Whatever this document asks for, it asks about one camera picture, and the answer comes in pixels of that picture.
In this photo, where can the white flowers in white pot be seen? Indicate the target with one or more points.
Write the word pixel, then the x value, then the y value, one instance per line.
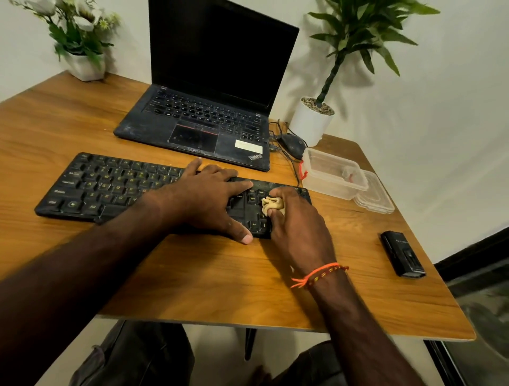
pixel 81 47

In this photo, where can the beige cleaning putty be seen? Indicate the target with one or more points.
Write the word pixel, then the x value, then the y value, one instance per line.
pixel 273 205

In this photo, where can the person's right forearm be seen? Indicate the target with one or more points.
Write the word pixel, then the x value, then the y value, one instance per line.
pixel 358 334

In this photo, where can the person's left middle finger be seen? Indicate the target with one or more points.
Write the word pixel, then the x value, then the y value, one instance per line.
pixel 228 173

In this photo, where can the dark grey trousers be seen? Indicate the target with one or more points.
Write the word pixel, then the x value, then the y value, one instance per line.
pixel 135 354

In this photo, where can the black framed glass door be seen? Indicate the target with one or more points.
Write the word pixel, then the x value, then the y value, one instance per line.
pixel 473 286

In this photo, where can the green plant in white pot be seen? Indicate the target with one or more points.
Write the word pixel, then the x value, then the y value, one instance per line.
pixel 312 121

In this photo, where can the clear plastic lid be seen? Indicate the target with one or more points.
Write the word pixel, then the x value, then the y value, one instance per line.
pixel 377 197

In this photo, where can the red plastic clip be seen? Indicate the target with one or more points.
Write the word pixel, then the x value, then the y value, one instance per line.
pixel 302 171

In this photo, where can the clear plastic container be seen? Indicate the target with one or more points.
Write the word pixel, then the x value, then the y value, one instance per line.
pixel 332 175

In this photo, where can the person's left thumb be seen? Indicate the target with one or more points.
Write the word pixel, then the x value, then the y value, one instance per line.
pixel 240 234

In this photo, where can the black table leg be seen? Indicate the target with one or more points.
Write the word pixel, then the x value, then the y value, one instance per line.
pixel 249 344

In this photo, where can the person's right fingers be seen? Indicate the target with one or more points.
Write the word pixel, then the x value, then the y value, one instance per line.
pixel 292 202

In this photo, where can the small black box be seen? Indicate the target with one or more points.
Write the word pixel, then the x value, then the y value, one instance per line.
pixel 401 254

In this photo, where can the black desktop keyboard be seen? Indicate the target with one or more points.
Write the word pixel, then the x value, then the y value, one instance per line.
pixel 99 187

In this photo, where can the black computer mouse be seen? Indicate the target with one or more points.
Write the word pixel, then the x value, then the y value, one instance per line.
pixel 293 145

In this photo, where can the person's left little finger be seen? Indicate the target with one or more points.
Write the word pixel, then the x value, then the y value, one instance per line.
pixel 194 165

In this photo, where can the black laptop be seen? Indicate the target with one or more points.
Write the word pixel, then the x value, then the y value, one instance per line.
pixel 214 71

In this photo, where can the person's right hand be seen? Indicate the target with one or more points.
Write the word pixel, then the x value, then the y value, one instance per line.
pixel 302 234

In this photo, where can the person's left forearm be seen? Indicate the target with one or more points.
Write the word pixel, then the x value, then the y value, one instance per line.
pixel 67 286

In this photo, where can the person's left hand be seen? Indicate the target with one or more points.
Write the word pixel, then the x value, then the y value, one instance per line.
pixel 191 202

